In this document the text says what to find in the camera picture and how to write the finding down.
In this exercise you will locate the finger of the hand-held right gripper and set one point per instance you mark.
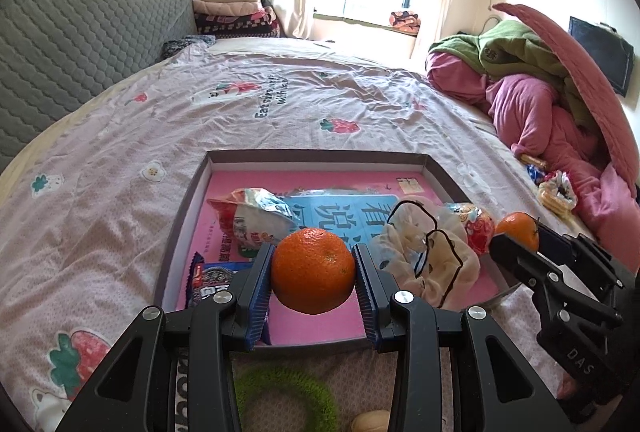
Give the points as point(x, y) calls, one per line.
point(585, 262)
point(570, 337)

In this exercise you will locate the large orange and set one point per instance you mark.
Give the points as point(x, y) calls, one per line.
point(312, 269)

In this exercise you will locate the blue white snack packet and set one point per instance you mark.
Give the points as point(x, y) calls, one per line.
point(250, 217)

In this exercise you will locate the green jacket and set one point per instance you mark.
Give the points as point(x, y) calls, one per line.
point(505, 46)

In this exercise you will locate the walnut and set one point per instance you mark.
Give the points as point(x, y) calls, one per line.
point(370, 422)

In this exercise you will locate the small blue packet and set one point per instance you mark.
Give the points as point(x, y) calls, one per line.
point(535, 174)

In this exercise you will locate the yellow wafer packet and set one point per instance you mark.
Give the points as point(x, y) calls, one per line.
point(556, 193)

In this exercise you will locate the red white snack packet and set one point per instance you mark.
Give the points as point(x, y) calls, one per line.
point(472, 224)

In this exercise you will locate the blue cookie packet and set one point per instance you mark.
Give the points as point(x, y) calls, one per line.
point(210, 282)

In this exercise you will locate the cream scrunchie with black trim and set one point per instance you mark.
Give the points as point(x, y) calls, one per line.
point(435, 262)

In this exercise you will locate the biscuit packet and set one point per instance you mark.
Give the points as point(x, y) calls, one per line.
point(531, 159)

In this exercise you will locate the black monitor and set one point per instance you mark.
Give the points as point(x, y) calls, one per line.
point(602, 54)

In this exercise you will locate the small orange with stem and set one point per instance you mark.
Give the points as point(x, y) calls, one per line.
point(515, 232)

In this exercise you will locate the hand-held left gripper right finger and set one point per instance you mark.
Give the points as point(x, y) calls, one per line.
point(370, 302)

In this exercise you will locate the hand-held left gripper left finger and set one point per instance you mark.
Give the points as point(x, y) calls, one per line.
point(257, 297)

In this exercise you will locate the pink quilted cushion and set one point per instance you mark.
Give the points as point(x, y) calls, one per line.
point(585, 86)

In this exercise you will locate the pink quilt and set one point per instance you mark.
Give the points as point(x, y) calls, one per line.
point(530, 111)

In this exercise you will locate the grey quilted headboard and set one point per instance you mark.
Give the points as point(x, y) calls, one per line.
point(75, 41)

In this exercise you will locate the pink folded blanket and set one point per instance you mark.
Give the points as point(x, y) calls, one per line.
point(225, 8)

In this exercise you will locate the dark patterned cloth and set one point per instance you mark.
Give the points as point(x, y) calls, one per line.
point(187, 46)

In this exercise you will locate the shallow grey cardboard box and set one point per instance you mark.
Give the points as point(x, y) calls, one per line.
point(175, 239)

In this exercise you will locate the patterned bag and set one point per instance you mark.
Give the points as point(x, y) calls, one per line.
point(405, 22)

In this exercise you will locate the dark checkered folded blanket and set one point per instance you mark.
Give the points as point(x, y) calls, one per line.
point(240, 25)

